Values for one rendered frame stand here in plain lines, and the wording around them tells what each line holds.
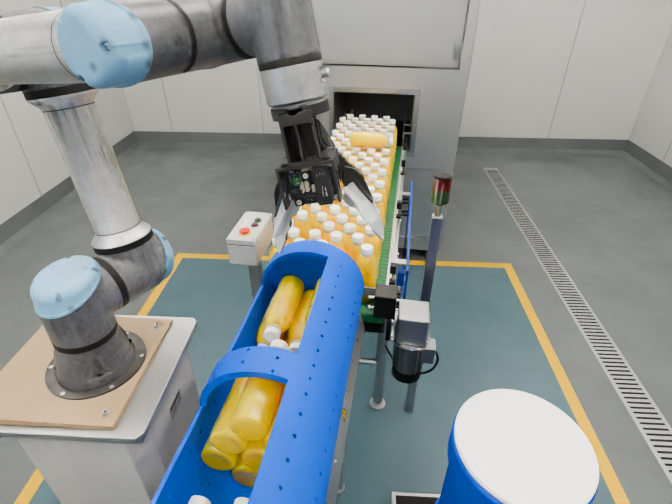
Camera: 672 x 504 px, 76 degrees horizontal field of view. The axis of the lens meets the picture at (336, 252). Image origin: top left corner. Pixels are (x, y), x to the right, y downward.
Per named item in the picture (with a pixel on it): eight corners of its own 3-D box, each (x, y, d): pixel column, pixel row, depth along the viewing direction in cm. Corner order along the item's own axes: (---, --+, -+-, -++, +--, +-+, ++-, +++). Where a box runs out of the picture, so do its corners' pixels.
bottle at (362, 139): (351, 143, 218) (389, 145, 216) (349, 148, 212) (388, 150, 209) (352, 129, 215) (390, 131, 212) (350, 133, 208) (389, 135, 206)
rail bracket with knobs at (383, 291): (366, 320, 139) (368, 295, 133) (369, 306, 145) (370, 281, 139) (397, 324, 138) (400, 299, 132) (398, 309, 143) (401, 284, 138)
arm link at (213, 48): (126, 9, 49) (192, -16, 43) (197, 5, 57) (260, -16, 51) (152, 81, 52) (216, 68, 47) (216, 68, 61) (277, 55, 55)
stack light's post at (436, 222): (404, 411, 215) (431, 218, 154) (405, 404, 218) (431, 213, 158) (412, 412, 214) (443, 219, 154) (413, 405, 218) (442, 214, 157)
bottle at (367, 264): (353, 291, 151) (354, 245, 141) (373, 290, 152) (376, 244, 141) (355, 304, 145) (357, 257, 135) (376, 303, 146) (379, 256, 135)
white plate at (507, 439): (601, 419, 93) (600, 423, 93) (473, 371, 104) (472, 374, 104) (596, 545, 72) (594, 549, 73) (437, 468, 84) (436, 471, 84)
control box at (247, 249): (229, 263, 148) (225, 238, 142) (248, 234, 165) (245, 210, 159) (257, 266, 147) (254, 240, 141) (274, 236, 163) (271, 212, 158)
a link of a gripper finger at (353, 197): (382, 254, 56) (331, 206, 54) (381, 236, 61) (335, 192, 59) (399, 239, 55) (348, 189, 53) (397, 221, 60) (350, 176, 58)
